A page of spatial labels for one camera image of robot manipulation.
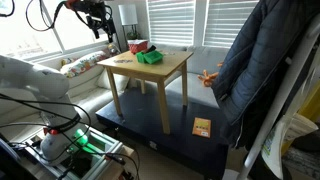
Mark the orange plush toy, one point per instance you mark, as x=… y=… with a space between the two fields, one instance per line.
x=208 y=79

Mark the floral print pillow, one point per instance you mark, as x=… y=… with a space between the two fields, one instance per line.
x=83 y=64

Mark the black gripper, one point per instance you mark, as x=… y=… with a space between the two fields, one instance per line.
x=100 y=16

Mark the small black tool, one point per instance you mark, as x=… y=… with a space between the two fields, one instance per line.
x=150 y=49

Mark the green storage box with lid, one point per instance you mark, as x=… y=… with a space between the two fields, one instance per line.
x=154 y=57

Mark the beige cushion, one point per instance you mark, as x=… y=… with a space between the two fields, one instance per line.
x=116 y=81

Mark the white clothes rack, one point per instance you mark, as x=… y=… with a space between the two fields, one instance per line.
x=283 y=90

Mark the white window blind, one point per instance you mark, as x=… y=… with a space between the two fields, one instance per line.
x=171 y=21
x=226 y=23

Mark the floor lamp with white shade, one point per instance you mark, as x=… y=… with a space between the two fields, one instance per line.
x=128 y=14

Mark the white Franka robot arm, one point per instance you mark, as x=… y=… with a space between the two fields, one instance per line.
x=33 y=80

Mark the dark navy low platform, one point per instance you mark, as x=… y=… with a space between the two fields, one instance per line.
x=186 y=143

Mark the dark blue puffer jacket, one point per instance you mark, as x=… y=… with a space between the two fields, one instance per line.
x=263 y=60

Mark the red patterned gift box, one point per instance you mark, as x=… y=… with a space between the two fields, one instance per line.
x=137 y=46

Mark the orange booklet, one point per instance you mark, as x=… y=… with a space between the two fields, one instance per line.
x=201 y=127

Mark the light wooden table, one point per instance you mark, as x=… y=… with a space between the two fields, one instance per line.
x=156 y=68

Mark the white bag with green print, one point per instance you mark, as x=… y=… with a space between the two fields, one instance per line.
x=275 y=146

